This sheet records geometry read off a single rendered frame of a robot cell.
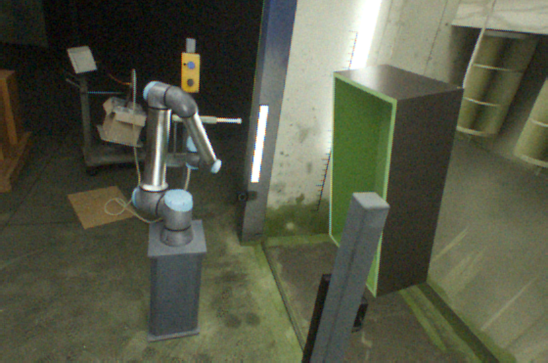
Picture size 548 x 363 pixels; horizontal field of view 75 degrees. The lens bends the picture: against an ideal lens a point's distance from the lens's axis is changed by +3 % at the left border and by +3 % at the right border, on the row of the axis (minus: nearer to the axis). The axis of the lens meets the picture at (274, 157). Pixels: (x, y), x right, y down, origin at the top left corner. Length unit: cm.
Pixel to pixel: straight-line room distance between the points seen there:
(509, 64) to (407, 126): 138
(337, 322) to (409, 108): 111
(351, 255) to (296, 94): 204
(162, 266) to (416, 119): 150
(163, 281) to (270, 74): 149
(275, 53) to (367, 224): 198
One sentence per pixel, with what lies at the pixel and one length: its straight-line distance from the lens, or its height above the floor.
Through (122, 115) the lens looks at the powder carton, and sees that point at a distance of 396.
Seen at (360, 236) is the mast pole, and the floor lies 158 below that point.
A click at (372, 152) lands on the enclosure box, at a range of 244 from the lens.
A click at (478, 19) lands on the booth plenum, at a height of 203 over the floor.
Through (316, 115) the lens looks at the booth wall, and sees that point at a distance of 271.
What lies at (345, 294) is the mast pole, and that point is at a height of 145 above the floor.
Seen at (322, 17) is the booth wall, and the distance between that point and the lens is 258.
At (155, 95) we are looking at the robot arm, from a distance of 187.
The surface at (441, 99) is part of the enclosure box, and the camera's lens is 175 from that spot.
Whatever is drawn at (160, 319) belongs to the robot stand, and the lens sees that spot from 235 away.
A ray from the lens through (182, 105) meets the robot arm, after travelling 181.
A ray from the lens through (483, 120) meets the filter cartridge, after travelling 300.
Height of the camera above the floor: 192
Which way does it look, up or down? 23 degrees down
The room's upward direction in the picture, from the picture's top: 9 degrees clockwise
